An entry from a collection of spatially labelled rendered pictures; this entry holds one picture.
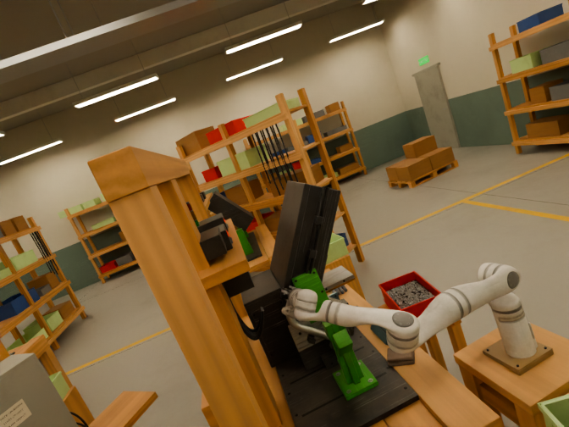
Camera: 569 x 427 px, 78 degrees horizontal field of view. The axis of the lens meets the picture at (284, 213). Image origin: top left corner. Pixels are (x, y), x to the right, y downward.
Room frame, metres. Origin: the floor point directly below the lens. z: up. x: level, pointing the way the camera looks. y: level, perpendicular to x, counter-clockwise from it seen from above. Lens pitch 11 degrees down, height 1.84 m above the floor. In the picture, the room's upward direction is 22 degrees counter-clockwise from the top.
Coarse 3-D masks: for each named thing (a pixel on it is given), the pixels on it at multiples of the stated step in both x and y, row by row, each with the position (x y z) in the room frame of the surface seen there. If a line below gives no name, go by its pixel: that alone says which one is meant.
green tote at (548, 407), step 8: (552, 400) 0.76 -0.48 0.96; (560, 400) 0.75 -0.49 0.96; (568, 400) 0.75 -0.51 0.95; (544, 408) 0.75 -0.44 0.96; (552, 408) 0.75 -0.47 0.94; (560, 408) 0.75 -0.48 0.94; (568, 408) 0.75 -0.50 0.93; (544, 416) 0.75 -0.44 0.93; (552, 416) 0.72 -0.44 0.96; (560, 416) 0.75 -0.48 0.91; (568, 416) 0.75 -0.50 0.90; (552, 424) 0.72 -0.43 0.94; (560, 424) 0.69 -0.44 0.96; (568, 424) 0.75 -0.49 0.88
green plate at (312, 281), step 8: (312, 272) 1.44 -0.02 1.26; (296, 280) 1.43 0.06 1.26; (304, 280) 1.43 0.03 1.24; (312, 280) 1.43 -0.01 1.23; (320, 280) 1.43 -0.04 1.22; (304, 288) 1.42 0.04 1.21; (312, 288) 1.42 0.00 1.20; (320, 288) 1.42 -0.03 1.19; (320, 296) 1.41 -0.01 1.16; (320, 304) 1.40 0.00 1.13
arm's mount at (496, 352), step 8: (496, 344) 1.12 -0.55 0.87; (488, 352) 1.10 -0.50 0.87; (496, 352) 1.08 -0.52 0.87; (504, 352) 1.07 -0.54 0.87; (536, 352) 1.01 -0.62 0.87; (544, 352) 1.00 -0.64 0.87; (552, 352) 1.00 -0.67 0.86; (496, 360) 1.06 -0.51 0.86; (504, 360) 1.03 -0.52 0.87; (512, 360) 1.02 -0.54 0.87; (520, 360) 1.01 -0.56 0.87; (528, 360) 0.99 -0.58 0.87; (536, 360) 0.99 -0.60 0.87; (512, 368) 0.99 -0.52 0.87; (520, 368) 0.98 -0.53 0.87; (528, 368) 0.98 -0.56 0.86
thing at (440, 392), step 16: (352, 304) 1.71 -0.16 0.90; (368, 304) 1.65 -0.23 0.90; (368, 336) 1.40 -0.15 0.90; (384, 352) 1.26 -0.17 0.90; (416, 352) 1.19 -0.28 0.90; (400, 368) 1.15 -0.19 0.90; (416, 368) 1.12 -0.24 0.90; (432, 368) 1.09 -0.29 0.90; (416, 384) 1.05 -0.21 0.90; (432, 384) 1.02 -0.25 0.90; (448, 384) 1.00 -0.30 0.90; (432, 400) 0.96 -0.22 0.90; (448, 400) 0.94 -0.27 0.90; (464, 400) 0.92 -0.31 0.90; (480, 400) 0.90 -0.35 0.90; (448, 416) 0.88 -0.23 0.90; (464, 416) 0.87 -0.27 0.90; (480, 416) 0.85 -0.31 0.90; (496, 416) 0.83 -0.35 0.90
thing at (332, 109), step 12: (336, 108) 10.13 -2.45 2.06; (300, 120) 10.02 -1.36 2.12; (348, 120) 10.07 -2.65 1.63; (288, 132) 9.86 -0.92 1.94; (336, 132) 10.08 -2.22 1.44; (348, 144) 10.13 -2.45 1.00; (336, 156) 10.01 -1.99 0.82; (360, 156) 10.07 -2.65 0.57; (300, 168) 9.95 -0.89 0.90; (348, 168) 10.11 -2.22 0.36; (360, 168) 10.07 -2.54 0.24; (264, 192) 10.21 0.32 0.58
